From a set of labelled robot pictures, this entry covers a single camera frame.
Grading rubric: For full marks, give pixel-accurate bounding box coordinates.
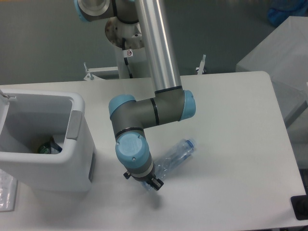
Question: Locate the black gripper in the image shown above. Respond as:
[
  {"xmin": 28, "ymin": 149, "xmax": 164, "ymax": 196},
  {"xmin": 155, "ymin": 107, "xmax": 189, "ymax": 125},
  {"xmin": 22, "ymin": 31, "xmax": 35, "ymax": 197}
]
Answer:
[{"xmin": 123, "ymin": 171, "xmax": 164, "ymax": 191}]

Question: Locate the clear plastic water bottle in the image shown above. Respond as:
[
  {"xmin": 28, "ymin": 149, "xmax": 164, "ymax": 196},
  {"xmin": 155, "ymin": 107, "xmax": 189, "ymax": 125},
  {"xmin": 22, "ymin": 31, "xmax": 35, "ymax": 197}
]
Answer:
[{"xmin": 153, "ymin": 139, "xmax": 196, "ymax": 181}]

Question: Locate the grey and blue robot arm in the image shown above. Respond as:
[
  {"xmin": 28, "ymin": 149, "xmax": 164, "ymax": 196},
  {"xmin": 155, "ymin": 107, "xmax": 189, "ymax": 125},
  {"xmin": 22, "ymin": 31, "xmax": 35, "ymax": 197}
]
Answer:
[{"xmin": 74, "ymin": 0, "xmax": 196, "ymax": 190}]

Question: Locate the green trash inside can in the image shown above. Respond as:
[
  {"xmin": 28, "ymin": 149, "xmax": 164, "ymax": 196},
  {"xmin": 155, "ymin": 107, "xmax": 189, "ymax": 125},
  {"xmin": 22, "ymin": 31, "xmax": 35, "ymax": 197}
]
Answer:
[{"xmin": 38, "ymin": 137, "xmax": 63, "ymax": 154}]

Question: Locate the white trash can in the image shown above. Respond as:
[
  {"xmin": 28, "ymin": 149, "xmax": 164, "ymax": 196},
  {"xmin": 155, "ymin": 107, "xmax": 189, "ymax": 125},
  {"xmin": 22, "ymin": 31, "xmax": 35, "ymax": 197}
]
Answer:
[{"xmin": 0, "ymin": 88, "xmax": 95, "ymax": 192}]

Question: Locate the plastic bag at left edge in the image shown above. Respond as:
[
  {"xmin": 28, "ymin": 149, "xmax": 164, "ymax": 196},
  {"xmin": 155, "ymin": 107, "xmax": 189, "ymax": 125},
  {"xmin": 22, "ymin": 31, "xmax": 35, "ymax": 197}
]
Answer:
[{"xmin": 0, "ymin": 169, "xmax": 18, "ymax": 212}]

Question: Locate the black device at right edge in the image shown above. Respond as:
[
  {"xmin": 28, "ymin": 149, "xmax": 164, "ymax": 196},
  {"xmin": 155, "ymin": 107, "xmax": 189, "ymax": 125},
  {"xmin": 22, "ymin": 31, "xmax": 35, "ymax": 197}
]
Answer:
[{"xmin": 291, "ymin": 195, "xmax": 308, "ymax": 220}]

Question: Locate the white cabinet at right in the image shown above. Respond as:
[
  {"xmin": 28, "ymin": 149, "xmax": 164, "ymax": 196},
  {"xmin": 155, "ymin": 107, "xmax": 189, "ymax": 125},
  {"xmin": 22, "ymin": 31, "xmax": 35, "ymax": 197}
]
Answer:
[{"xmin": 235, "ymin": 16, "xmax": 308, "ymax": 127}]

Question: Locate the blue bag in background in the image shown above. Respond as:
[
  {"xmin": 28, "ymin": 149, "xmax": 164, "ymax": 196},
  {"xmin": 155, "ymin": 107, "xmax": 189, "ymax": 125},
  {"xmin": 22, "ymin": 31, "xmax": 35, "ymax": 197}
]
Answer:
[{"xmin": 267, "ymin": 0, "xmax": 308, "ymax": 27}]

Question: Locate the white mounting bracket with bolts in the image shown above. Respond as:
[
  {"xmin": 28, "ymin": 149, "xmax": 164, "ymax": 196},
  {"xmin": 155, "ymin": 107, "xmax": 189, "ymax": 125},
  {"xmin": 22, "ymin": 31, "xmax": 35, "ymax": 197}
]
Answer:
[{"xmin": 83, "ymin": 54, "xmax": 206, "ymax": 81}]

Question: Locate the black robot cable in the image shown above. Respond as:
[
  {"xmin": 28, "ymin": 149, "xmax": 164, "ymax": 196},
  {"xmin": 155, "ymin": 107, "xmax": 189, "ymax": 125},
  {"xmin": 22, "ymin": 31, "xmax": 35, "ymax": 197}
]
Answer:
[{"xmin": 121, "ymin": 37, "xmax": 134, "ymax": 79}]

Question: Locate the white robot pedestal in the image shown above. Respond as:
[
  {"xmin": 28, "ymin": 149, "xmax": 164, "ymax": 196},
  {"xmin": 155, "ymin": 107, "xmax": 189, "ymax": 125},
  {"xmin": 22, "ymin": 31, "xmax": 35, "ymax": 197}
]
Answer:
[{"xmin": 105, "ymin": 17, "xmax": 150, "ymax": 79}]

